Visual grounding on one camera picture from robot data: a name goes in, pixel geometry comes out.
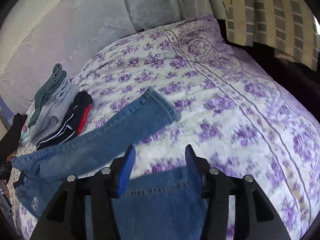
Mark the red folded garment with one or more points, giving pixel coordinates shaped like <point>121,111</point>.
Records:
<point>83,120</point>

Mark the black garment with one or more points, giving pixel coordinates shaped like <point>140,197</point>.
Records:
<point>11,140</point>

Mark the dark navy folded pants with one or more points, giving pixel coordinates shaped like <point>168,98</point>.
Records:
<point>67,130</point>

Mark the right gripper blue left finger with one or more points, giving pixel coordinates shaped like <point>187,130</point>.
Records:
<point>108,184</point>

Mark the beige checkered curtain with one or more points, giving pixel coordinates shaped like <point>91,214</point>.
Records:
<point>285,25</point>

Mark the teal folded garment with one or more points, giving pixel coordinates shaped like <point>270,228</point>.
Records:
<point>45,92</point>

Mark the blue denim jeans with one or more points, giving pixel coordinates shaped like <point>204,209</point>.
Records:
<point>158,205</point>

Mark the purple floral bedspread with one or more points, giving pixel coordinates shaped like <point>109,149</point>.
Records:
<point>232,112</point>

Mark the white lace cover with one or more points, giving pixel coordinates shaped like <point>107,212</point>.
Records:
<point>40,33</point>

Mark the grey folded garment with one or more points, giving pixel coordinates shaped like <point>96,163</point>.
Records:
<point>53,112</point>

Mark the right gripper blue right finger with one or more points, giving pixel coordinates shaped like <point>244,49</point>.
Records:
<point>212,185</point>

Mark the colourful floral folded blanket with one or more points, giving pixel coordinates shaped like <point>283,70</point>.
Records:
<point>25,135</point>

